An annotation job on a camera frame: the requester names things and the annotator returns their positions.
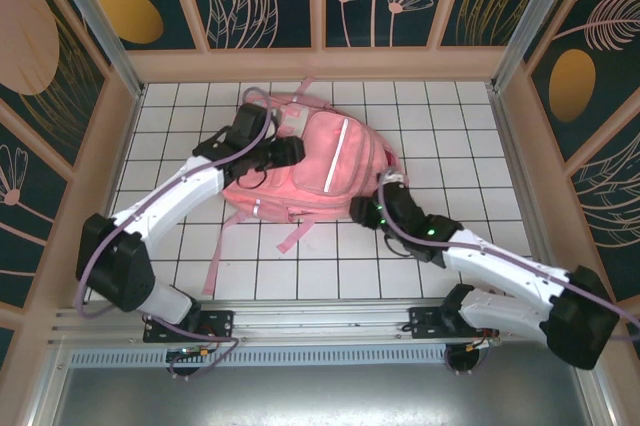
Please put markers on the pink backpack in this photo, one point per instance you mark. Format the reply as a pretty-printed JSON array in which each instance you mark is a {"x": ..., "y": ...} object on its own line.
[{"x": 345, "y": 156}]

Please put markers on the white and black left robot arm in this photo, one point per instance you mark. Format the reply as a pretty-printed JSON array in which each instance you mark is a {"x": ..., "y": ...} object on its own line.
[{"x": 170, "y": 206}]

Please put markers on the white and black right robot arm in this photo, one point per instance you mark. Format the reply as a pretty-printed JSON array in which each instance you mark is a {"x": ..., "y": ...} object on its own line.
[{"x": 505, "y": 266}]

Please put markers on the slotted metal strip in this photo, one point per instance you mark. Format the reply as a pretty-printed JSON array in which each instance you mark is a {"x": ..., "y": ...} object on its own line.
[{"x": 325, "y": 357}]

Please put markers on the grey metal panel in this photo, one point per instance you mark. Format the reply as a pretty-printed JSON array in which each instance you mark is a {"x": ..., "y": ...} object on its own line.
[{"x": 320, "y": 396}]

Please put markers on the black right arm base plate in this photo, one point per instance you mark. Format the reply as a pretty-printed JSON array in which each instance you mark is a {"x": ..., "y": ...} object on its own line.
[{"x": 425, "y": 323}]

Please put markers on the aluminium side rail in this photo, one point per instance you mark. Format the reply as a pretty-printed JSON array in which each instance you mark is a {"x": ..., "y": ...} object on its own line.
[{"x": 525, "y": 196}]

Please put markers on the aluminium frame rail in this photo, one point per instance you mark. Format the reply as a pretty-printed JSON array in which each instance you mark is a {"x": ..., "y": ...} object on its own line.
[{"x": 320, "y": 318}]

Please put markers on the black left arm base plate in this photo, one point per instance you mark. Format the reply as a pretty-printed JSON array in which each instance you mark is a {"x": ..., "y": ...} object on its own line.
[{"x": 220, "y": 326}]

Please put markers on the aluminium corner post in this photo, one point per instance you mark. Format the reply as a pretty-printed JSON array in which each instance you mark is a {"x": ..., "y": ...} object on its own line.
[
  {"x": 102, "y": 31},
  {"x": 533, "y": 21}
]

